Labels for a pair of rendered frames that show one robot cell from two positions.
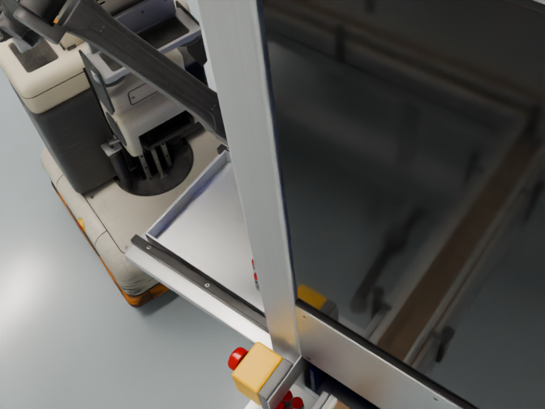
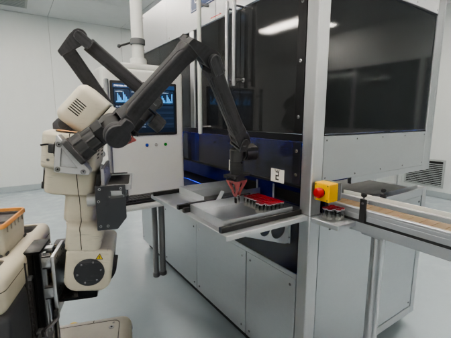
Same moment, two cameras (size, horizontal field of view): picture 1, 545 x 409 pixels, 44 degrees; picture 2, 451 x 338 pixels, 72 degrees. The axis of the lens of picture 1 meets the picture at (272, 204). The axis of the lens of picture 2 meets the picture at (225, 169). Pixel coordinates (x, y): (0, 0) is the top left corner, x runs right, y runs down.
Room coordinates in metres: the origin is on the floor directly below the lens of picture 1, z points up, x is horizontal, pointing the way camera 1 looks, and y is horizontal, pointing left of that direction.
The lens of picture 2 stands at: (0.53, 1.30, 1.28)
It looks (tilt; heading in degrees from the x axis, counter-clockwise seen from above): 10 degrees down; 283
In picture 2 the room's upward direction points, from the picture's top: straight up
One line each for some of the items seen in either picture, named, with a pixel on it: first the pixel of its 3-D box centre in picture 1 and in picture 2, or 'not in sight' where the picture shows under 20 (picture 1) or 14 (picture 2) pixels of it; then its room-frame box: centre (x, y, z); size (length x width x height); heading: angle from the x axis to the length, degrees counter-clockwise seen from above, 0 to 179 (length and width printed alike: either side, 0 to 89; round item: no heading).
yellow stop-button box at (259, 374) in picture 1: (263, 376); (327, 190); (0.40, 0.06, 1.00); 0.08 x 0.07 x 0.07; 47
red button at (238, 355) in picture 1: (241, 361); (319, 192); (0.43, 0.09, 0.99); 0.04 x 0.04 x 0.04; 47
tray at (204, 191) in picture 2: not in sight; (219, 190); (0.91, -0.26, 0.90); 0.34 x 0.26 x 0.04; 47
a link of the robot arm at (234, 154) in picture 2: not in sight; (237, 155); (0.77, 0.00, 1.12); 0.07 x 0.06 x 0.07; 46
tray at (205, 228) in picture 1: (250, 232); (240, 209); (0.74, 0.05, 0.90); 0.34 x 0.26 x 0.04; 46
